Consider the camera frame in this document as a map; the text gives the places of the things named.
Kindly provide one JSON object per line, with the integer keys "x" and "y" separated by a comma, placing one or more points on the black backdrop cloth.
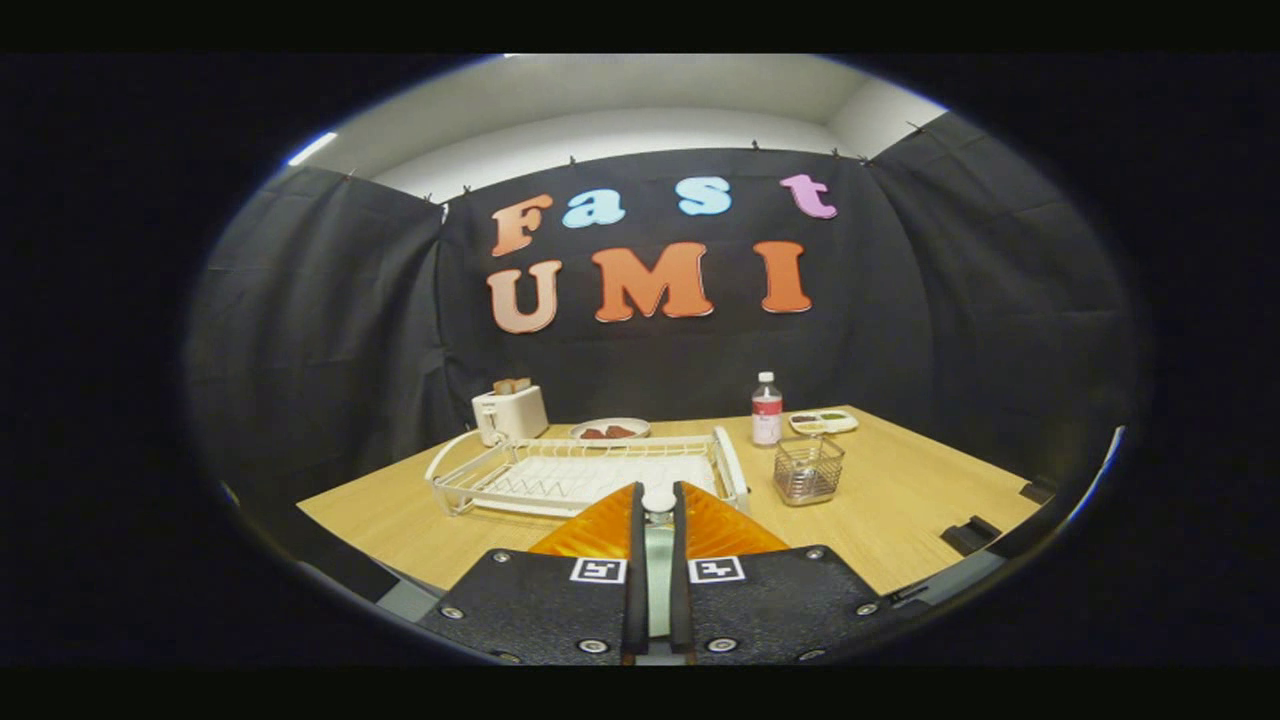
{"x": 900, "y": 330}

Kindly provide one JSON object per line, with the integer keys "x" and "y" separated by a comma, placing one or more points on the small white dish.
{"x": 610, "y": 422}

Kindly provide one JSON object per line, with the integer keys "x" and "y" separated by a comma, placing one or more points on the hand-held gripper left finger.
{"x": 637, "y": 560}

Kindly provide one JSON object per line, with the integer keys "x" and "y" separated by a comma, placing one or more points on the black table clamp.
{"x": 970, "y": 536}
{"x": 1036, "y": 492}

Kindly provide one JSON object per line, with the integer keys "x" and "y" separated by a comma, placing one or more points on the white divided sauce dish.
{"x": 823, "y": 422}

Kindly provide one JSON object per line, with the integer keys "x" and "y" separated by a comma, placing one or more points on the clear bottle with red label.
{"x": 767, "y": 415}

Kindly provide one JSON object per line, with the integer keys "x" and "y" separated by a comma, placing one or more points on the red food pieces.
{"x": 608, "y": 433}

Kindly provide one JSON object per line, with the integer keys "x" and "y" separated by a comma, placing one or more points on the white toaster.
{"x": 512, "y": 415}

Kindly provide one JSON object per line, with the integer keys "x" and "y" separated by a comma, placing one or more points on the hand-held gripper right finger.
{"x": 680, "y": 570}

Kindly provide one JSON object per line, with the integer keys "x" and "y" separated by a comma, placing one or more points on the pale green plate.
{"x": 658, "y": 580}

